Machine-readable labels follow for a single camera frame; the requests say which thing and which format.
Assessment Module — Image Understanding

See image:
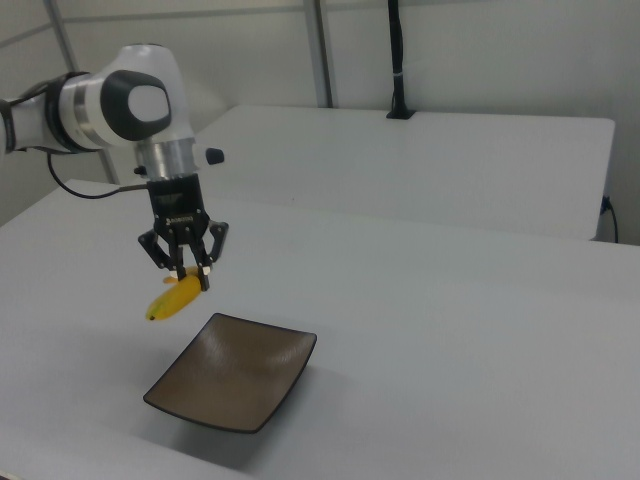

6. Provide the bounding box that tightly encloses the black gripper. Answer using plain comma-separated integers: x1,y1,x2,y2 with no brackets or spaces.
137,174,231,293

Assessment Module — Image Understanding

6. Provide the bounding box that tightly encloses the brown square ceramic plate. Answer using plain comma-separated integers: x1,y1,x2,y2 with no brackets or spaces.
142,312,318,435

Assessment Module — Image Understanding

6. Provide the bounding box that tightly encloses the white side table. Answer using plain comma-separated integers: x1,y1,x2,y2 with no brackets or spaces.
192,104,617,243

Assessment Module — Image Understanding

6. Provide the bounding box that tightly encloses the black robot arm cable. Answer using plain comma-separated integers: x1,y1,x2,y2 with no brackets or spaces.
46,149,151,199

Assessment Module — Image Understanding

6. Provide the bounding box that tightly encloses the black cable on table edge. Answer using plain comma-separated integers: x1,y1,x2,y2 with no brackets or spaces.
599,195,620,245

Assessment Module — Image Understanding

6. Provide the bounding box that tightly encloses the yellow banana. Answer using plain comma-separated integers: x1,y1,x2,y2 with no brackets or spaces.
144,267,205,323

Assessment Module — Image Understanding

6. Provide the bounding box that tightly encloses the grey aluminium frame post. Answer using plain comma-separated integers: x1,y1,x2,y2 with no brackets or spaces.
302,0,334,109

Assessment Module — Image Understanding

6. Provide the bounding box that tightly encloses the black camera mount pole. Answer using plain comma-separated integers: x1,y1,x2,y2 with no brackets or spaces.
387,0,409,115

